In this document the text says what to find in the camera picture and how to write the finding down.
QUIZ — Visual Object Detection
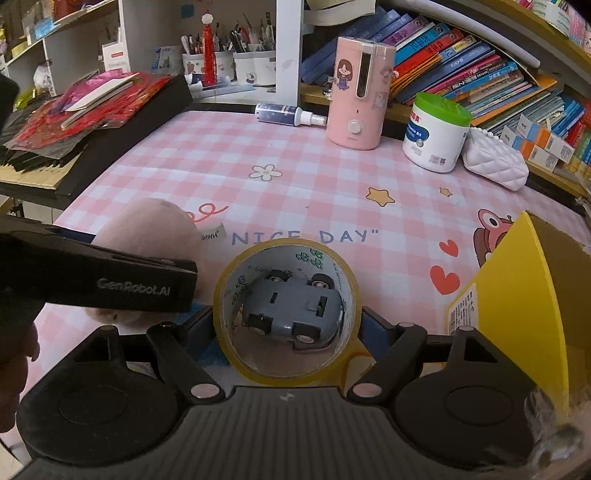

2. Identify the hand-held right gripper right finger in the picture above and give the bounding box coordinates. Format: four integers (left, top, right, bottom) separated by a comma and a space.
347, 308, 532, 408

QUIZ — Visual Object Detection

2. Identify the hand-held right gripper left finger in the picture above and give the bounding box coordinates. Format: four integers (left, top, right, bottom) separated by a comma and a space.
41, 307, 223, 408

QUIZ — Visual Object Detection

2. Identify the pale pink plush toy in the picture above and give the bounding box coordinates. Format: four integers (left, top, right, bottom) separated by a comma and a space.
85, 198, 227, 326

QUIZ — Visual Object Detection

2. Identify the yellow tape roll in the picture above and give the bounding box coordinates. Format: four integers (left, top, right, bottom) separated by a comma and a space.
213, 240, 372, 386

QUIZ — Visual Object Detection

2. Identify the grey toy car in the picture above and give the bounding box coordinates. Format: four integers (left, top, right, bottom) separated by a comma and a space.
240, 269, 345, 354

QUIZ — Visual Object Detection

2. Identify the yellow cardboard box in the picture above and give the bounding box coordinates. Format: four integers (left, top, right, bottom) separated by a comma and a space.
445, 210, 591, 416

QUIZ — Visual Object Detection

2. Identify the person's left hand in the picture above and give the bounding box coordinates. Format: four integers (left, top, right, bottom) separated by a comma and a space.
0, 290, 41, 411

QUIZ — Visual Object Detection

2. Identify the pink checked tablecloth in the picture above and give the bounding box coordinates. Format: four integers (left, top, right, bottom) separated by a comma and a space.
18, 102, 591, 416

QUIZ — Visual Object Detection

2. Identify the black electronic keyboard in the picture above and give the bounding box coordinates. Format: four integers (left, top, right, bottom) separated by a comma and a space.
0, 74, 195, 208

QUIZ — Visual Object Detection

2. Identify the pile of red packets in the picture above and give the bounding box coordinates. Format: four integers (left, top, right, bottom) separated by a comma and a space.
4, 71, 174, 153

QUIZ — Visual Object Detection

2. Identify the white booklet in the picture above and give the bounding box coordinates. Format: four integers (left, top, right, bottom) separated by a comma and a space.
62, 76, 139, 127

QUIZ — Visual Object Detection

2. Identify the white jar green lid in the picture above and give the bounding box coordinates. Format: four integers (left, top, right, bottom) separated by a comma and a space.
402, 91, 472, 174

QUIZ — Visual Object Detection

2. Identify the white quilted bag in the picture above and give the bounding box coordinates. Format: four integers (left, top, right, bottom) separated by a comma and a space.
462, 127, 530, 191

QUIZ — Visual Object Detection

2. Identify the white card box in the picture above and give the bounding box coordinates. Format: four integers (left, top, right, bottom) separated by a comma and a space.
102, 41, 127, 75

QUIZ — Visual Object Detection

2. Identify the small blue box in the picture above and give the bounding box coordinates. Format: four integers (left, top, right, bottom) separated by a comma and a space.
154, 45, 182, 75

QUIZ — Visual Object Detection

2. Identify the dark blue spray bottle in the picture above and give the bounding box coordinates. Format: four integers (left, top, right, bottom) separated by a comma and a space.
255, 102, 328, 126

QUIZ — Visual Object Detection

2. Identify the pink humidifier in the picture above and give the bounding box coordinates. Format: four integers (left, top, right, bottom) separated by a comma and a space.
326, 36, 397, 151

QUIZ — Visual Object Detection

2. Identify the wooden bookshelf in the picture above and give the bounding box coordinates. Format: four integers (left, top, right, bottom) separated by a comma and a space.
298, 0, 591, 199

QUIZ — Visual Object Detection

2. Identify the white orange small box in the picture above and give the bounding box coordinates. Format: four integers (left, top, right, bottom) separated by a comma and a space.
513, 113, 551, 149
525, 137, 575, 175

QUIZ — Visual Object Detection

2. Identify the red tassel ornament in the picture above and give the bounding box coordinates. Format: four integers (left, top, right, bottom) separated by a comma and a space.
199, 13, 220, 87

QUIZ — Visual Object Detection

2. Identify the white shelf unit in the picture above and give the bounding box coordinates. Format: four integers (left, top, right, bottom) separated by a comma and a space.
0, 0, 278, 104

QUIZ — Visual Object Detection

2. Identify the row of blue and red books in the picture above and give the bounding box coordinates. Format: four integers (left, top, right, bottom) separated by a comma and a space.
300, 9, 591, 153

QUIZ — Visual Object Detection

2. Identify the thick open book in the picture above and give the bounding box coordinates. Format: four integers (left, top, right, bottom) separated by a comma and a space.
305, 0, 377, 26

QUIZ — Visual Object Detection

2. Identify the white shelf post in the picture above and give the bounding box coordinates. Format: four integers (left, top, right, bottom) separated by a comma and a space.
276, 0, 303, 107

